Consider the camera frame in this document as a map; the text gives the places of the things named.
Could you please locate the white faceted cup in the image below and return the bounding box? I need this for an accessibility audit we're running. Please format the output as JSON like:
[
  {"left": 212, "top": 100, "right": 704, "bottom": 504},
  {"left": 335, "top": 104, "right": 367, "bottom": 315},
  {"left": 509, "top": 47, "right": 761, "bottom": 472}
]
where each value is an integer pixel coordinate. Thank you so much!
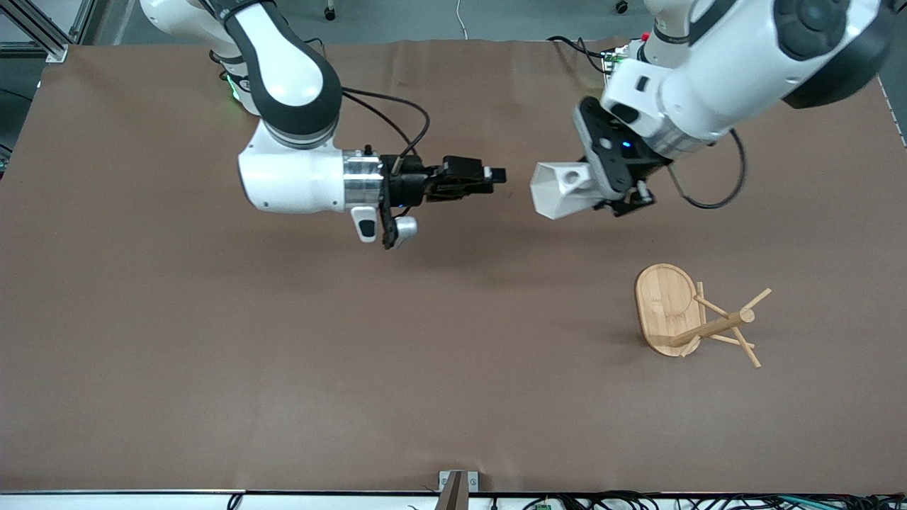
[{"left": 530, "top": 161, "right": 604, "bottom": 220}]

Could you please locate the wooden cup rack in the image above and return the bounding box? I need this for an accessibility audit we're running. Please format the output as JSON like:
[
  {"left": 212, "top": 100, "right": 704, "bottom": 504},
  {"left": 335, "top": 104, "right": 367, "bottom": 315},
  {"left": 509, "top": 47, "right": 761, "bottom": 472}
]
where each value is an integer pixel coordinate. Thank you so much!
[{"left": 634, "top": 263, "right": 773, "bottom": 369}]

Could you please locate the brown table cover sheet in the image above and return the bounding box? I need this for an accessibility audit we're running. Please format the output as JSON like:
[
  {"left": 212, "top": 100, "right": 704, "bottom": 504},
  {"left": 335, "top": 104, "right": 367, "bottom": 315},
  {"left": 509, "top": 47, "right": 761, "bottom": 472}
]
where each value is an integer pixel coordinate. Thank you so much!
[{"left": 0, "top": 37, "right": 907, "bottom": 494}]

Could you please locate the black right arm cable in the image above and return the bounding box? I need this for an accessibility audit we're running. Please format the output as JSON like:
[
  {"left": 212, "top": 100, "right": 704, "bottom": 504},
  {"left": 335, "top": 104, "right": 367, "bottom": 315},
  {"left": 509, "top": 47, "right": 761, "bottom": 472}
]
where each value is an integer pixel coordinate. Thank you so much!
[
  {"left": 340, "top": 92, "right": 412, "bottom": 151},
  {"left": 339, "top": 86, "right": 432, "bottom": 174}
]

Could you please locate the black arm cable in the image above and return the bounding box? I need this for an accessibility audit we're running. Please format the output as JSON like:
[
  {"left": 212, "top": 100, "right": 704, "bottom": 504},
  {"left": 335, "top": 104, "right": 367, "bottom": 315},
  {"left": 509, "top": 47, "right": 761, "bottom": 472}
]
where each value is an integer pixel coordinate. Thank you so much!
[
  {"left": 666, "top": 127, "right": 748, "bottom": 210},
  {"left": 339, "top": 86, "right": 432, "bottom": 174},
  {"left": 340, "top": 92, "right": 412, "bottom": 151}
]

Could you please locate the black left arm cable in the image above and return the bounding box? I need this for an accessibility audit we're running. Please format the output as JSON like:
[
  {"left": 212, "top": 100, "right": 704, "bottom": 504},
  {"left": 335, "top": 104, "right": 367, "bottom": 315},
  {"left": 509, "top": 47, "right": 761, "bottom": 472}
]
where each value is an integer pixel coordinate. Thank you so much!
[{"left": 666, "top": 127, "right": 748, "bottom": 210}]

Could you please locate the black left base cable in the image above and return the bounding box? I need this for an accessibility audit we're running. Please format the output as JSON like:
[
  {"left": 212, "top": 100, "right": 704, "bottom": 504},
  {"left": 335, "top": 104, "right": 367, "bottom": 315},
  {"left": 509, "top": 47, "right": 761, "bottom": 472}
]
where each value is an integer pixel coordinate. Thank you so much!
[{"left": 548, "top": 35, "right": 612, "bottom": 75}]

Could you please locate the white side rail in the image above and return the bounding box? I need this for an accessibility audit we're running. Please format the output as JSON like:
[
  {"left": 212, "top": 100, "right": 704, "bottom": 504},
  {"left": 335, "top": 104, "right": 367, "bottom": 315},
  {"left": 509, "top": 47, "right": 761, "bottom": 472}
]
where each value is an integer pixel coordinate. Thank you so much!
[{"left": 877, "top": 74, "right": 907, "bottom": 148}]

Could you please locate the metal bracket with post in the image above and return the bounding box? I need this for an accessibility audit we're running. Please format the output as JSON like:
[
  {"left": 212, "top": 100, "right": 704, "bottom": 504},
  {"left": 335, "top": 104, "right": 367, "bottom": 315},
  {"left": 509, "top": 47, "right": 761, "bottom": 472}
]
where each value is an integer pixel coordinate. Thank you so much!
[{"left": 436, "top": 470, "right": 480, "bottom": 510}]

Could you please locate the black cable bundle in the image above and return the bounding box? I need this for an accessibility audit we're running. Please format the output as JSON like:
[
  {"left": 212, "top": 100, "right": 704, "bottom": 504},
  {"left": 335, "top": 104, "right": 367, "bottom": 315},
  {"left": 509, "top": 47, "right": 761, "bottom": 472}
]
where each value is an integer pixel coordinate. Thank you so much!
[{"left": 521, "top": 491, "right": 907, "bottom": 510}]

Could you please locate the aluminium frame profile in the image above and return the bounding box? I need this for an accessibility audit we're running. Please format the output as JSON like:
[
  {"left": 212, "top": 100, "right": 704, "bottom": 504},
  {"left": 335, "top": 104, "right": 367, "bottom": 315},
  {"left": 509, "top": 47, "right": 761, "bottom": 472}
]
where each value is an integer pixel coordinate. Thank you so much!
[{"left": 0, "top": 0, "right": 96, "bottom": 63}]

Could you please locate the white table edge rail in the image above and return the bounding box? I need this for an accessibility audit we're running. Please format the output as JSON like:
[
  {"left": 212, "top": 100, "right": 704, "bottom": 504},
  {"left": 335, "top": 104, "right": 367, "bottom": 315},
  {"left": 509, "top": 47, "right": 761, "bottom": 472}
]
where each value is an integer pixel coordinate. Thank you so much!
[{"left": 0, "top": 490, "right": 907, "bottom": 510}]

